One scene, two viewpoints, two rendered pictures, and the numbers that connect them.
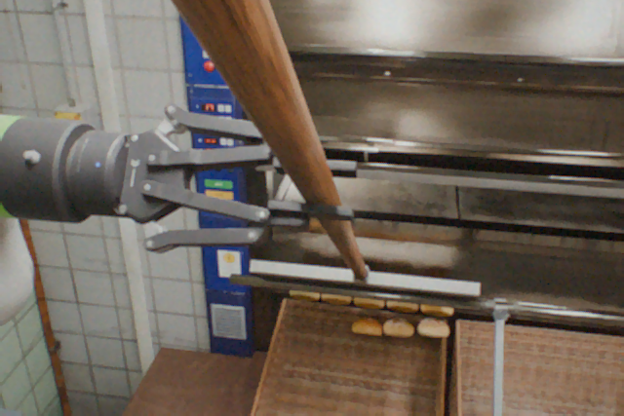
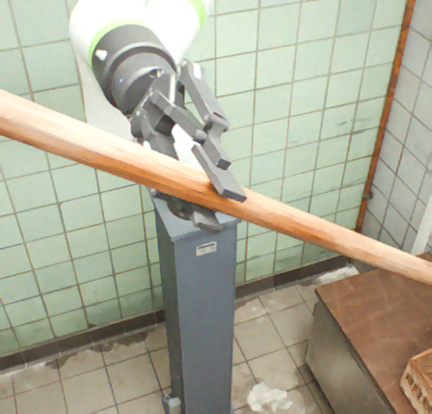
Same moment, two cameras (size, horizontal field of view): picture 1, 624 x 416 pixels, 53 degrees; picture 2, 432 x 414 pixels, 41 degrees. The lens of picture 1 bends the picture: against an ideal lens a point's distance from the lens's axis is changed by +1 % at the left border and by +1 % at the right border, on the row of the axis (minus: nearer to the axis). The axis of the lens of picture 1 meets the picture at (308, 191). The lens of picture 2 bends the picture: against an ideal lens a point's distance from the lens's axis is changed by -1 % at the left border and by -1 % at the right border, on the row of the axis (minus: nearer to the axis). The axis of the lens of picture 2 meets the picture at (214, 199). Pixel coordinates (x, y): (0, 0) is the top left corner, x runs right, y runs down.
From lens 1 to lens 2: 0.45 m
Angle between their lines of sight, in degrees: 50
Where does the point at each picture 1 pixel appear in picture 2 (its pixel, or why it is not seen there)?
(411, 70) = not seen: outside the picture
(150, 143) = (163, 82)
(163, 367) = not seen: hidden behind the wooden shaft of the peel
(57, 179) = (104, 77)
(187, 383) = (419, 291)
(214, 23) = not seen: outside the picture
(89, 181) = (115, 89)
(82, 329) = (389, 196)
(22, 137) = (110, 39)
